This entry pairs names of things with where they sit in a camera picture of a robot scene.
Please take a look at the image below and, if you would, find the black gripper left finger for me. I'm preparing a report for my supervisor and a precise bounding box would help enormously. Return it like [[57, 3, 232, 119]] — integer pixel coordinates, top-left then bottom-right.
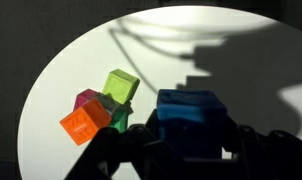
[[64, 109, 185, 180]]

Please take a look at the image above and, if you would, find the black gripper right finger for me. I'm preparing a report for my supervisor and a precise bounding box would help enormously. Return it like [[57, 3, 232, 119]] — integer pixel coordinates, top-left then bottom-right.
[[220, 113, 302, 180]]

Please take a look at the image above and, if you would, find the blue block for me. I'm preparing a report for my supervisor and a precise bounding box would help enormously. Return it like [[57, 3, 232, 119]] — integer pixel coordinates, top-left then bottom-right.
[[156, 88, 229, 159]]

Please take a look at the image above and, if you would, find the orange block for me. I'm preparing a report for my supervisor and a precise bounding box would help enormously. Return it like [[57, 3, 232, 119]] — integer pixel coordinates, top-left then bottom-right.
[[59, 97, 113, 147]]

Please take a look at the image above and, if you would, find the lime green block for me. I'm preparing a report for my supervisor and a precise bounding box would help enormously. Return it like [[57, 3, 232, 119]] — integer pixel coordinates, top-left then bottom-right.
[[102, 68, 141, 105]]

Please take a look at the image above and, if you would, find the magenta block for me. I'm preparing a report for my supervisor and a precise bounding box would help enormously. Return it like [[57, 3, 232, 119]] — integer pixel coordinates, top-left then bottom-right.
[[73, 88, 100, 112]]

